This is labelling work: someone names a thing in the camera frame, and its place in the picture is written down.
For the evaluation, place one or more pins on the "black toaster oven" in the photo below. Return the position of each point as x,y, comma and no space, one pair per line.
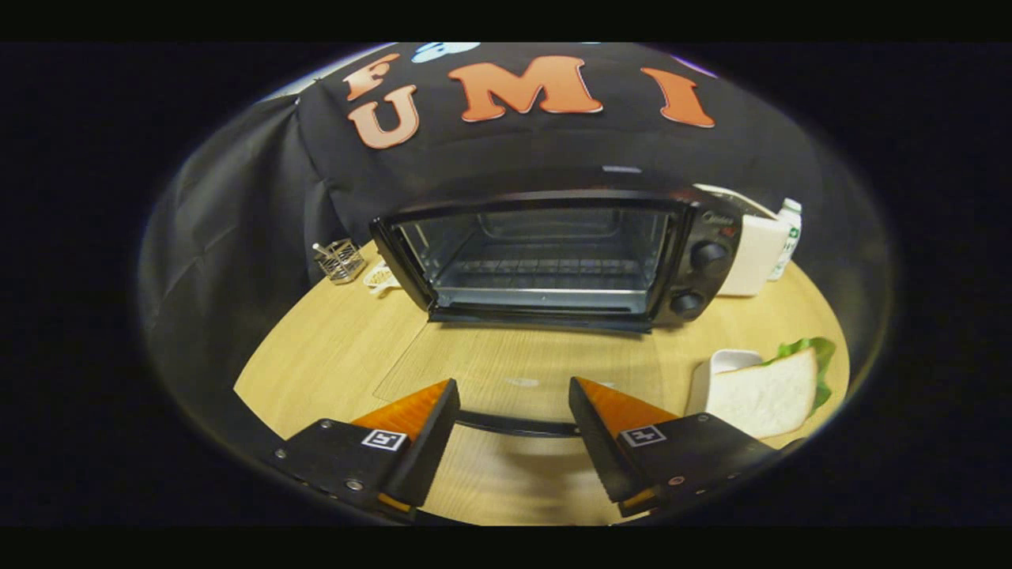
715,229

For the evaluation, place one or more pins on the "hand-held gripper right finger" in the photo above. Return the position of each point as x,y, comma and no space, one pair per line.
597,446

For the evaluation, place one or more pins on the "white pop-up toaster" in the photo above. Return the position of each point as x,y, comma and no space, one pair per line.
755,253

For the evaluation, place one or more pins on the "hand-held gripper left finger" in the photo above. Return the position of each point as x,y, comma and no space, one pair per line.
431,442

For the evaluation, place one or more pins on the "white bottle with green label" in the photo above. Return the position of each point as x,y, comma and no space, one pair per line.
791,229

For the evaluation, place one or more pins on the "white ribbed rectangular plate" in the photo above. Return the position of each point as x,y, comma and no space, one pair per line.
715,371

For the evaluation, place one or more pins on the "white bread slice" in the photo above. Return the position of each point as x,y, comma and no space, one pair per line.
763,395

